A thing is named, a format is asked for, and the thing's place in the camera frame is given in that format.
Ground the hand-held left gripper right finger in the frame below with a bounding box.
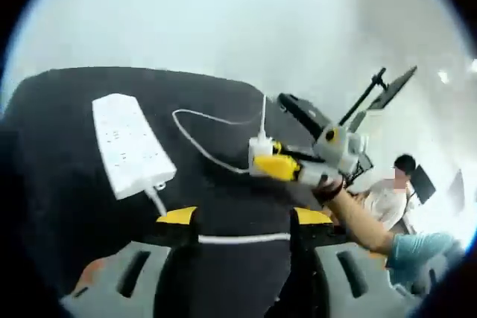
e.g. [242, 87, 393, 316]
[289, 208, 411, 318]

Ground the black monitor stand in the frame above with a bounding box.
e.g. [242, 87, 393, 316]
[338, 67, 387, 126]

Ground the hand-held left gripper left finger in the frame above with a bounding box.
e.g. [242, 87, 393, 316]
[61, 206, 199, 318]

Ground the white charger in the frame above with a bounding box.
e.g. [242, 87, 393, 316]
[248, 138, 274, 177]

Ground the white charging cable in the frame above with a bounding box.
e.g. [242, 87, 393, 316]
[171, 94, 268, 175]

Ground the white power strip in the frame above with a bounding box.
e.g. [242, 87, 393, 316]
[92, 95, 177, 201]

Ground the small black monitor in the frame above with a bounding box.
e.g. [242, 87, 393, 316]
[408, 164, 437, 206]

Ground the person's right hand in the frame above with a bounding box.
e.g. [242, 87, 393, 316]
[312, 175, 347, 200]

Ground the black flat case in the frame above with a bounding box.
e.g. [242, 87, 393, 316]
[278, 92, 329, 141]

